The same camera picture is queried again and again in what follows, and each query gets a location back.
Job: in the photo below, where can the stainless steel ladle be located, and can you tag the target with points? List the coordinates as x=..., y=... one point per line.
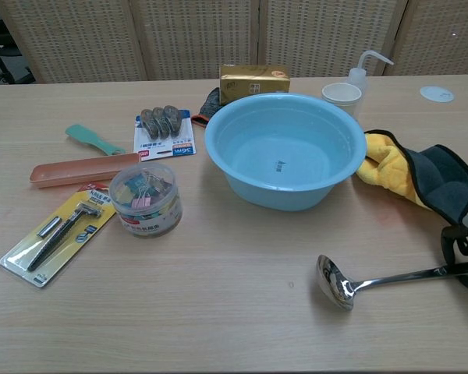
x=333, y=280

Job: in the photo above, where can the yellow and grey cloth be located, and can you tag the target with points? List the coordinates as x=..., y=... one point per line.
x=437, y=171

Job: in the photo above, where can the white round table cap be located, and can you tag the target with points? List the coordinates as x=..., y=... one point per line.
x=437, y=94

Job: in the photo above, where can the white paper cup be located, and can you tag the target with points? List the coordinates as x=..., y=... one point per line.
x=341, y=97

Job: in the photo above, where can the clear plastic wash bottle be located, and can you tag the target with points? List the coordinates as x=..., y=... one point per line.
x=359, y=76

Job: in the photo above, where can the light blue plastic basin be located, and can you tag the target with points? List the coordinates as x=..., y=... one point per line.
x=234, y=163

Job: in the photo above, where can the gold cardboard box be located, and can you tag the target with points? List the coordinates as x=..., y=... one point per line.
x=253, y=82

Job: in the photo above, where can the grey knit work glove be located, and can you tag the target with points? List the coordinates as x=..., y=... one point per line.
x=210, y=107

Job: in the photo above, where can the binder clip jar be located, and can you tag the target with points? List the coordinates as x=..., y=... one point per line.
x=148, y=206

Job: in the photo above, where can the woven folding screen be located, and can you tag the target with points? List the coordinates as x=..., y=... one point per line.
x=199, y=35

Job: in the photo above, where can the green plastic brush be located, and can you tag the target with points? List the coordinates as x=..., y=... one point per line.
x=87, y=136

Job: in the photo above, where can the pink plastic tray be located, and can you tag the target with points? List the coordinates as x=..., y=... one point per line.
x=74, y=171

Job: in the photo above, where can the razor blister pack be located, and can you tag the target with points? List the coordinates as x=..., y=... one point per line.
x=50, y=241

